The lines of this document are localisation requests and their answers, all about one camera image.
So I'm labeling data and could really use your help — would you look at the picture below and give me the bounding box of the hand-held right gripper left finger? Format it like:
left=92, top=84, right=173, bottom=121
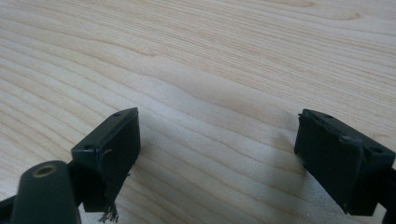
left=70, top=106, right=142, bottom=224

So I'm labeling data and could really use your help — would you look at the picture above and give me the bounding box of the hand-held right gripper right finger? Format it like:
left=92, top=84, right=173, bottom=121
left=293, top=108, right=396, bottom=217

